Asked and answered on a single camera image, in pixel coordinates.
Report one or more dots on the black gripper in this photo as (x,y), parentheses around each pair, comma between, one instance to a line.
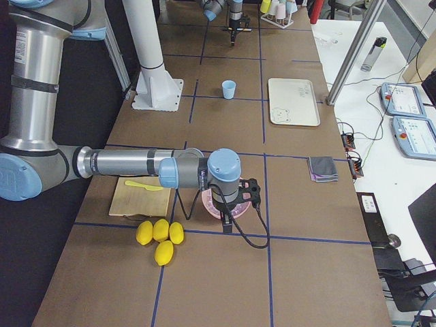
(225,206)
(234,21)

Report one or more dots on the light blue plastic cup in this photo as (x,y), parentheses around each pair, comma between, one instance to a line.
(228,89)

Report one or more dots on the yellow-green upturned cup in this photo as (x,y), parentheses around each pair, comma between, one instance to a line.
(264,8)

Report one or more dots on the yellow plastic knife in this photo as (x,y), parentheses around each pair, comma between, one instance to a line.
(142,185)

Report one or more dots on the pink bowl of ice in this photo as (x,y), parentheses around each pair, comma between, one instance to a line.
(238,209)

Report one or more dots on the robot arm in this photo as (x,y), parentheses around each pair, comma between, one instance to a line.
(212,8)
(89,112)

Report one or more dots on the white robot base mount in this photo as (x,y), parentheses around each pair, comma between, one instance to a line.
(155,89)

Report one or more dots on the aluminium frame post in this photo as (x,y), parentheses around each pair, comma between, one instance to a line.
(358,42)

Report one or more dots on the water bottle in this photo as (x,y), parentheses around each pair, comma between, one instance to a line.
(374,53)

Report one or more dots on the teach pendant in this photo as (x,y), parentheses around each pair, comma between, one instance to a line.
(415,136)
(402,99)

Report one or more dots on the white bear serving tray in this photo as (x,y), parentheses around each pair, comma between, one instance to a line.
(292,102)

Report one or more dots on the whole lemon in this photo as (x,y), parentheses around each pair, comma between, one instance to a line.
(144,233)
(161,230)
(164,252)
(176,233)

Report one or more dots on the wooden cutting board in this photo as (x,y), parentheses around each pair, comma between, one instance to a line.
(129,201)

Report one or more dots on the clear cup rack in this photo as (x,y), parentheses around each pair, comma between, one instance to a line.
(281,22)

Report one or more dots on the grey folded cloth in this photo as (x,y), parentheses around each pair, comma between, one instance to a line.
(322,169)

